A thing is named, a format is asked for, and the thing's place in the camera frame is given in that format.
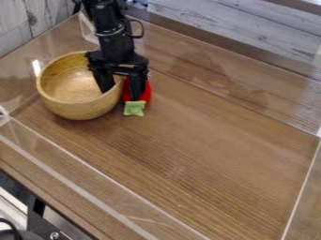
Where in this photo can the wooden bowl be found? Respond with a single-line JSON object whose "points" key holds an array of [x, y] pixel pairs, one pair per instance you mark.
{"points": [[69, 89]]}

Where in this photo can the clear acrylic tray wall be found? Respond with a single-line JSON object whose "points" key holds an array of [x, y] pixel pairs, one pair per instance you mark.
{"points": [[108, 210]]}

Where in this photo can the black table leg bracket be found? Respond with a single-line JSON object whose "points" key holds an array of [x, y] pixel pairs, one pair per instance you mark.
{"points": [[38, 225]]}

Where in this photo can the red plush tomato green stem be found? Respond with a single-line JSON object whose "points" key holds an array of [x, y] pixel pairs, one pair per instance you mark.
{"points": [[134, 107]]}

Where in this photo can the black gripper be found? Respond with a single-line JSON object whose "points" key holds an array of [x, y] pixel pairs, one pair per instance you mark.
{"points": [[117, 58]]}

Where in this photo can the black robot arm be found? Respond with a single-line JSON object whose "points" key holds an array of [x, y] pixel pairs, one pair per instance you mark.
{"points": [[106, 15]]}

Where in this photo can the clear acrylic corner bracket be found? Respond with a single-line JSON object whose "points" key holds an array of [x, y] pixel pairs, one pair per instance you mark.
{"points": [[87, 29]]}

